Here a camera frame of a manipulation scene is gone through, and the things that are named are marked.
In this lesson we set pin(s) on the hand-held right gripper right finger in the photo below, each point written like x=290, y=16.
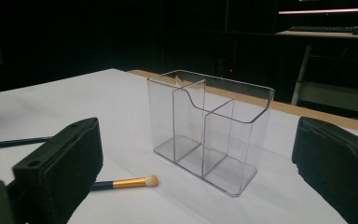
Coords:
x=335, y=168

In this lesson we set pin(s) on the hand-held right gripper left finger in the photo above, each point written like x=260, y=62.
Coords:
x=59, y=171

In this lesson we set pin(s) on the makeup brush with gold ferrule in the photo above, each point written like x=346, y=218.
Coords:
x=15, y=142
x=127, y=183

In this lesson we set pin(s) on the clear acrylic compartment organizer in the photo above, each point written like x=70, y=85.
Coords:
x=223, y=149

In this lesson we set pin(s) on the white table sheet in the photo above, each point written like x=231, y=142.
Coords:
x=74, y=99

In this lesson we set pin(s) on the black keyboard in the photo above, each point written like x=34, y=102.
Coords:
x=320, y=29

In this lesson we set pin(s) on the dark monitor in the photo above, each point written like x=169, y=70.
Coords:
x=326, y=11

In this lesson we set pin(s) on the metal stand frame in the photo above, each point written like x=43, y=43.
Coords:
x=338, y=96

